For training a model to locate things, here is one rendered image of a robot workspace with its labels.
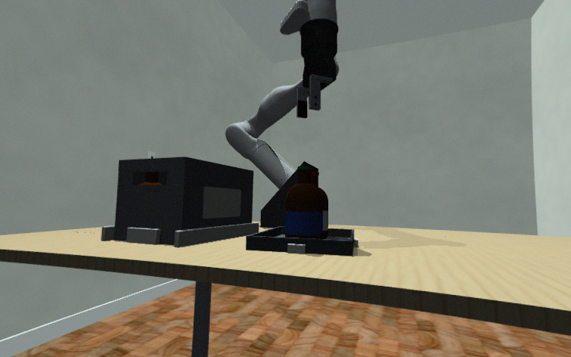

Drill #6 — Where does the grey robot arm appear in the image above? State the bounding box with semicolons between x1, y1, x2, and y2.
225;80;303;189

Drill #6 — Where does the grey bottle crate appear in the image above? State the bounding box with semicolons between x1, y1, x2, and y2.
113;157;253;245

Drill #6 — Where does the brown bottle with blue label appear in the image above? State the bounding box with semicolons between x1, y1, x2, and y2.
285;166;323;239

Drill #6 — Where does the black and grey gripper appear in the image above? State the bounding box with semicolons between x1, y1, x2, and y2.
280;0;338;118

